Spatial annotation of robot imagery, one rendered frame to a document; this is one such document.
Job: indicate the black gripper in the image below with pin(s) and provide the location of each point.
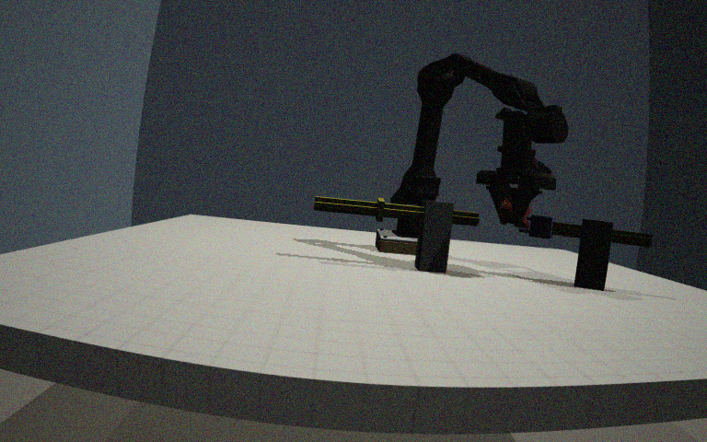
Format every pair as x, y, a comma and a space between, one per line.
515, 163

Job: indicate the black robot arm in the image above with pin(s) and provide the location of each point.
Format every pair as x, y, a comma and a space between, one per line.
436, 84

